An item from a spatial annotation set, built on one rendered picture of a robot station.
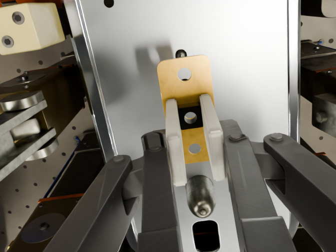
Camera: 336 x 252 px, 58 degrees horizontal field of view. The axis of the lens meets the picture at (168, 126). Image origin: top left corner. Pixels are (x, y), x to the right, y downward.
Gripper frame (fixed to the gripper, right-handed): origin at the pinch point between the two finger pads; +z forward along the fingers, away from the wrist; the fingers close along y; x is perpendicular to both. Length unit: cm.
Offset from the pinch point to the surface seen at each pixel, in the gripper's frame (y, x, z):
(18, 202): -44, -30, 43
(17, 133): -14.5, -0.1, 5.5
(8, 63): -34, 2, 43
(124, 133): -7.4, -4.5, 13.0
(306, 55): 19.5, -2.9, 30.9
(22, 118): -13.2, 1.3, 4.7
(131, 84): -5.5, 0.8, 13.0
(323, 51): 22.4, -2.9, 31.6
